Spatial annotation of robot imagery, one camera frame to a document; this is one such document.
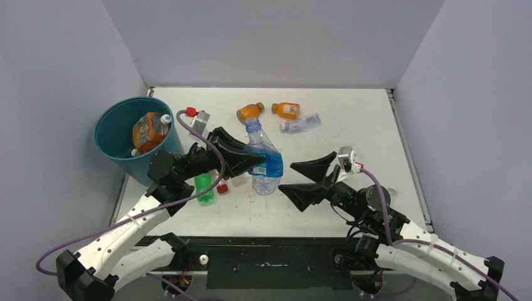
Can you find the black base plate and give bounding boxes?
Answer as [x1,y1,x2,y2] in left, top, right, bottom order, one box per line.
[155,236,380,290]

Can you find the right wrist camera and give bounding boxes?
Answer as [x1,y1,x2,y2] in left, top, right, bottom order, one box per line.
[337,146,356,172]

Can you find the green plastic bottle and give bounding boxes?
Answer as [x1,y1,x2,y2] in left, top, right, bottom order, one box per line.
[194,173,215,205]

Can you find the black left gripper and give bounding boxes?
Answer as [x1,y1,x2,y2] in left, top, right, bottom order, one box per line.
[177,127,265,181]

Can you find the crushed clear water bottle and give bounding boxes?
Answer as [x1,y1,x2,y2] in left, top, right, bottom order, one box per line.
[279,113,322,134]

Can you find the large orange label bottle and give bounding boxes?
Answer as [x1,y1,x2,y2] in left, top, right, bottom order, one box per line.
[132,112,172,155]

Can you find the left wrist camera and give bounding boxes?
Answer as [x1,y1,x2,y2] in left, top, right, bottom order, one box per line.
[191,110,210,135]

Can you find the orange bottle with barcode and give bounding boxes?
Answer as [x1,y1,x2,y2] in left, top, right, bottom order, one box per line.
[271,102,301,119]

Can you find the blue label water bottle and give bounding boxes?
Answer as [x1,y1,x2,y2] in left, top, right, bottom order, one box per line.
[243,117,284,196]

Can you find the small orange juice bottle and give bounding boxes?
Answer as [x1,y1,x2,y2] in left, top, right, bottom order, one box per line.
[236,102,265,124]

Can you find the teal plastic bin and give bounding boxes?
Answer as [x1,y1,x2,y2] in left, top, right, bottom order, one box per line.
[93,97,185,187]

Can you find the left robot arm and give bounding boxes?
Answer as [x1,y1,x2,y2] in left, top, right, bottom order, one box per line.
[56,127,265,300]

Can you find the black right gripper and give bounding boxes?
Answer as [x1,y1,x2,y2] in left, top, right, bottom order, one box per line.
[277,152,366,220]

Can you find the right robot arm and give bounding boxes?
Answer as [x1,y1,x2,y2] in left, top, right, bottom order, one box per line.
[279,147,504,300]

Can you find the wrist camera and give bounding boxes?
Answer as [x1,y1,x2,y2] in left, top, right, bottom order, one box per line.
[337,146,356,172]
[191,110,210,135]

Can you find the red cap small bottle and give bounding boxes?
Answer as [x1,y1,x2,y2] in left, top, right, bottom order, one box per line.
[216,179,229,194]

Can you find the clear bottle blue cap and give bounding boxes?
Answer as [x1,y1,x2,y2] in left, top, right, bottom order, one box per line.
[386,187,398,199]

